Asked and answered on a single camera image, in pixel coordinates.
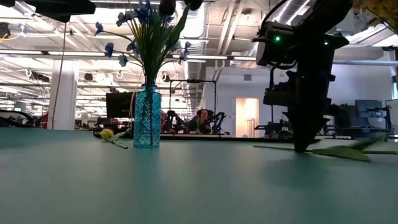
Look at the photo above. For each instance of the white building column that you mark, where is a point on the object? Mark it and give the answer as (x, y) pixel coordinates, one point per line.
(63, 99)

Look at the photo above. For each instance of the black artificial tulip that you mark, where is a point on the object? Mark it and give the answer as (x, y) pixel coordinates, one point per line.
(168, 7)
(193, 3)

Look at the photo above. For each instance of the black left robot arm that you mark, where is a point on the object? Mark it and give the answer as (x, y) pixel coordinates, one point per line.
(62, 7)

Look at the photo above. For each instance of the dark desk monitor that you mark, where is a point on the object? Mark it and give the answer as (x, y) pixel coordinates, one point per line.
(368, 109)

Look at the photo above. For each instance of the teal table mat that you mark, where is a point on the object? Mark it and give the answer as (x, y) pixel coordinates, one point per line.
(186, 186)

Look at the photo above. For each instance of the black monitor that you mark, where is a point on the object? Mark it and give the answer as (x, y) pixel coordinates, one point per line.
(119, 105)

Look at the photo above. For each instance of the black office desk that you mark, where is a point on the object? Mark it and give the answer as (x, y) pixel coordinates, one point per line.
(367, 129)

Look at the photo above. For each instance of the black gantry frame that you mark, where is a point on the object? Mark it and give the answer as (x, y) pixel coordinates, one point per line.
(192, 81)

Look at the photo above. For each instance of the yellow artificial tulip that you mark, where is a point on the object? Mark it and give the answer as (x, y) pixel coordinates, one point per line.
(107, 134)
(342, 153)

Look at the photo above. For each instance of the person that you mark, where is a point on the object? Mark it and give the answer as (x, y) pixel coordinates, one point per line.
(202, 116)

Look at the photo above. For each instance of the teal patterned glass vase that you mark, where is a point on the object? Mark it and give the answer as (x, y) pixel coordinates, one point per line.
(147, 118)

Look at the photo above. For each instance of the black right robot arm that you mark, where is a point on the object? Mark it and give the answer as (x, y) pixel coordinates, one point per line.
(320, 18)

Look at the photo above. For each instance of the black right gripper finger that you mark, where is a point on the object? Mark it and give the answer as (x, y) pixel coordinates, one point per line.
(306, 130)

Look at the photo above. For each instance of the black background robot arm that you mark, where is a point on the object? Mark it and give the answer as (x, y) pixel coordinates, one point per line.
(171, 119)
(219, 119)

